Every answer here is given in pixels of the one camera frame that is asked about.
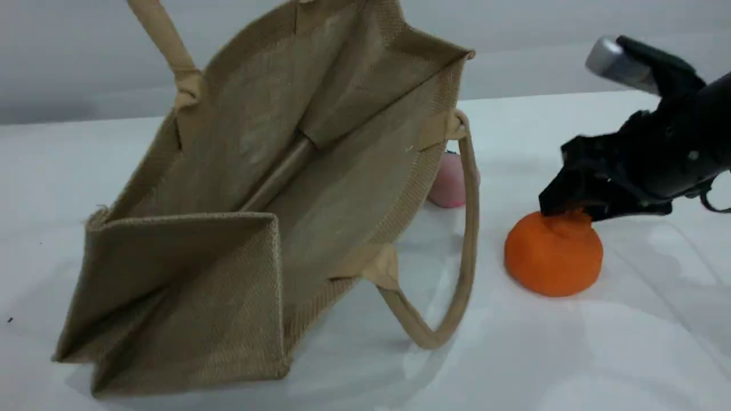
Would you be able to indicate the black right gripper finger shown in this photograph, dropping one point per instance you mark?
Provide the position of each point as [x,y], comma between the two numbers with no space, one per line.
[628,208]
[562,194]

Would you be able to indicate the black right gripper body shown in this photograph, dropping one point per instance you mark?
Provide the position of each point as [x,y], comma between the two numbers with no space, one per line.
[645,160]

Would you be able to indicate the orange plush fruit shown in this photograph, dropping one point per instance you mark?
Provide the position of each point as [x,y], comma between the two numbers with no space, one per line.
[554,257]

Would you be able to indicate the pink plush peach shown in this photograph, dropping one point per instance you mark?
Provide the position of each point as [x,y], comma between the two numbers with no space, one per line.
[448,182]

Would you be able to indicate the brown jute tote bag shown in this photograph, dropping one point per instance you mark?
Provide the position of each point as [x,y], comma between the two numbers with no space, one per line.
[228,228]

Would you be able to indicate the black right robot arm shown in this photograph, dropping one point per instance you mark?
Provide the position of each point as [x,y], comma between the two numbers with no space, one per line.
[714,131]

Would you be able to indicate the silver camera with black mount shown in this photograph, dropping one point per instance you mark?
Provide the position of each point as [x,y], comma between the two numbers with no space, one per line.
[634,65]

